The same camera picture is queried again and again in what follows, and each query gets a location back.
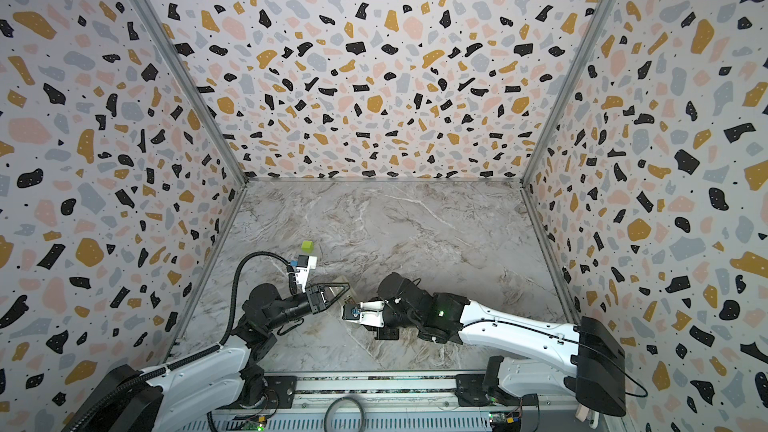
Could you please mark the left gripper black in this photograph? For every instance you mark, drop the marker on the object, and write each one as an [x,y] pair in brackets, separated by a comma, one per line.
[317,302]

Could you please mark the white remote control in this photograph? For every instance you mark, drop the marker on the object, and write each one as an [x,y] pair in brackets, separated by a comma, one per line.
[348,295]

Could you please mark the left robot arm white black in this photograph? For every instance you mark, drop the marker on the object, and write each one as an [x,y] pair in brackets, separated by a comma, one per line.
[168,396]

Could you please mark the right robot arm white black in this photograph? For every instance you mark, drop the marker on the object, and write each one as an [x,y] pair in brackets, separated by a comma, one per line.
[585,358]

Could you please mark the green cube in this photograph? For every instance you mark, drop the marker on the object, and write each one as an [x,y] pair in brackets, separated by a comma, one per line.
[307,247]

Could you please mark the white plastic clip device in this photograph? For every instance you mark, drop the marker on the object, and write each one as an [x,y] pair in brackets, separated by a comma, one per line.
[588,416]

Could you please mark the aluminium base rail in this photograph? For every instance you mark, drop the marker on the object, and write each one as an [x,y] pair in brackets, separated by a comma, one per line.
[392,401]

